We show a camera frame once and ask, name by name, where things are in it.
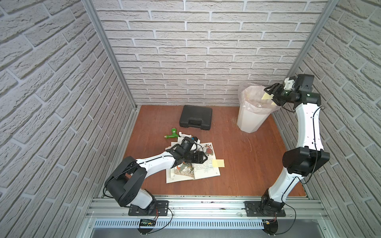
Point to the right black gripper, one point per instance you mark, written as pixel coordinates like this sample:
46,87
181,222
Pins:
277,93

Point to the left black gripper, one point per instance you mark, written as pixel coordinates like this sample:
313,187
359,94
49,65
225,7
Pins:
192,154

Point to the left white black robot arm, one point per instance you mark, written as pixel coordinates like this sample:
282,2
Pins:
125,182

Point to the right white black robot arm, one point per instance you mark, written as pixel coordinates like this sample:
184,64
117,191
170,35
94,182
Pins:
309,154

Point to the white trash bin with bag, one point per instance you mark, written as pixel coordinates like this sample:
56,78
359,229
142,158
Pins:
253,110

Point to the green and white faucet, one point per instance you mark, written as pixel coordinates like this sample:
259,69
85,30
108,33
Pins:
176,134

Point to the black plastic tool case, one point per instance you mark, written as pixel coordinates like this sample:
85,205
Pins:
196,117

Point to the left controller board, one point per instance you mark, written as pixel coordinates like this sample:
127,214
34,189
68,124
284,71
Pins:
147,223

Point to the controller board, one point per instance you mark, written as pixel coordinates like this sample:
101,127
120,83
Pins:
270,227
147,223

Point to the right controller board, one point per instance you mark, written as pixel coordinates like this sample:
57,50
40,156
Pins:
270,227

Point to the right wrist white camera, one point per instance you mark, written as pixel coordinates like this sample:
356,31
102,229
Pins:
289,83

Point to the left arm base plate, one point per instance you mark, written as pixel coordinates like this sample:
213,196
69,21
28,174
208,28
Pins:
155,208

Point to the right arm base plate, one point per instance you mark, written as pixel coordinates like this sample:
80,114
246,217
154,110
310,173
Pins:
264,209

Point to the aluminium front frame rail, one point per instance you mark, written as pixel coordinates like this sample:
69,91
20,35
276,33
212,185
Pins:
201,212

